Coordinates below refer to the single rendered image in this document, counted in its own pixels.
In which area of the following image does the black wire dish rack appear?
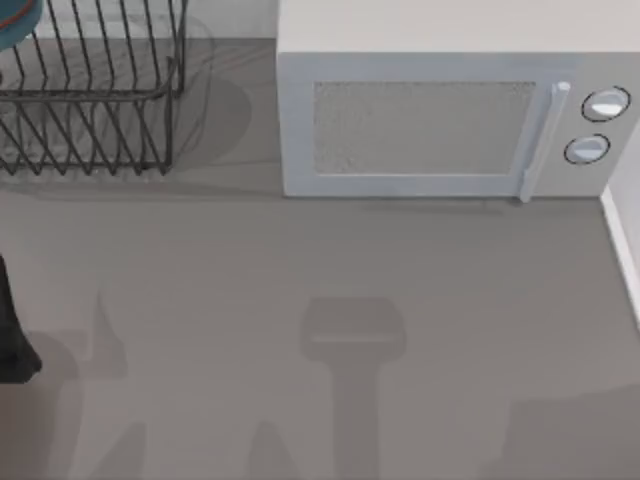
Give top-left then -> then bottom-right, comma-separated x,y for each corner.
0,0 -> 190,177

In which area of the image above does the teal plate with red rim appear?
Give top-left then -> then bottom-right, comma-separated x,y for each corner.
0,0 -> 47,54

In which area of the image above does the small round microwave knob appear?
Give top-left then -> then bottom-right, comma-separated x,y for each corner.
563,133 -> 612,165

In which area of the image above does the pale microwave door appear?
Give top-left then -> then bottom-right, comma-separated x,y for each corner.
277,52 -> 561,198

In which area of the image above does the pale microwave oven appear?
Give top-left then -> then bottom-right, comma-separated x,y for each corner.
276,0 -> 640,204

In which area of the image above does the pale microwave door handle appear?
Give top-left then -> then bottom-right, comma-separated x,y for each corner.
518,81 -> 572,204

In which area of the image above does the large round microwave knob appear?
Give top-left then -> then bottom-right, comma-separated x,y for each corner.
580,84 -> 632,123

